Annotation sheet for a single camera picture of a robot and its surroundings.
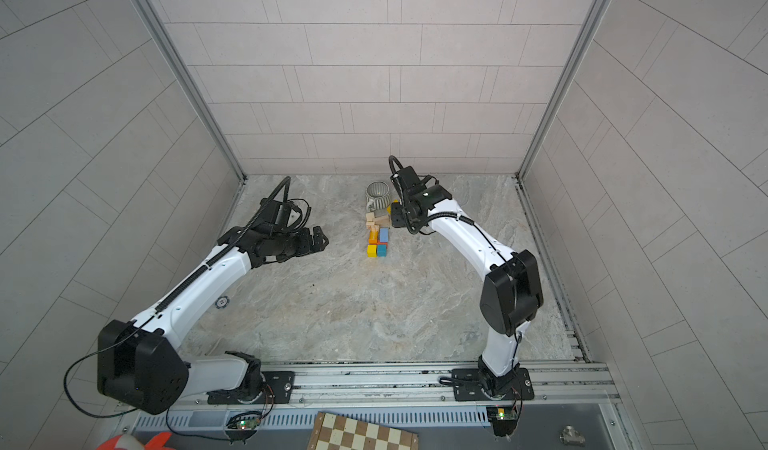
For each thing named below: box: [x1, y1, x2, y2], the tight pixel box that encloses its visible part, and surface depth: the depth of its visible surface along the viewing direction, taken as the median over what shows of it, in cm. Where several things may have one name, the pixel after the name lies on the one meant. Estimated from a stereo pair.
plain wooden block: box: [365, 212, 392, 227], surface depth 104 cm
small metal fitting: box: [560, 424, 586, 447], surface depth 65 cm
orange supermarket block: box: [368, 228, 380, 244], surface depth 101 cm
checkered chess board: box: [307, 412, 420, 450], surface depth 64 cm
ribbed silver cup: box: [366, 181, 391, 212], surface depth 104 cm
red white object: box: [96, 432, 173, 450], surface depth 61 cm
